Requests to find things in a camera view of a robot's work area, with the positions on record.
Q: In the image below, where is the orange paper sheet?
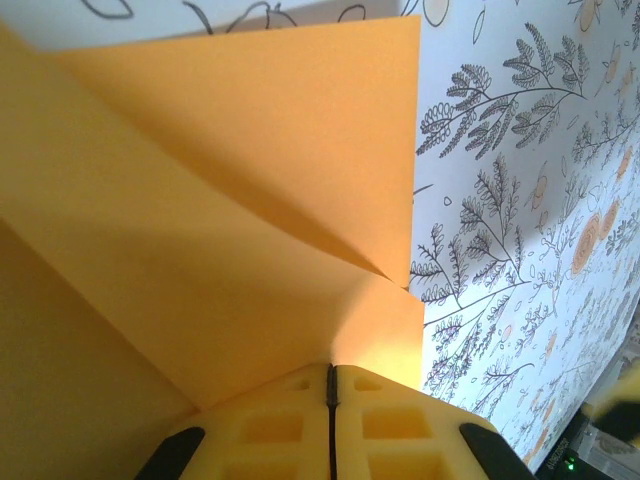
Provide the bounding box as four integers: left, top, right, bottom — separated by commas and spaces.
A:
0, 14, 426, 480

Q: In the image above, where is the floral patterned table cover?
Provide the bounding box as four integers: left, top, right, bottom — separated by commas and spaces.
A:
0, 0, 640, 480

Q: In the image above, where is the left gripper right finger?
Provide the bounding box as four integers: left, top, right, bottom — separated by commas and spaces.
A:
332, 363, 539, 480

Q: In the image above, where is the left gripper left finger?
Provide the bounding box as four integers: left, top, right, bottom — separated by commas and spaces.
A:
134, 363, 334, 480

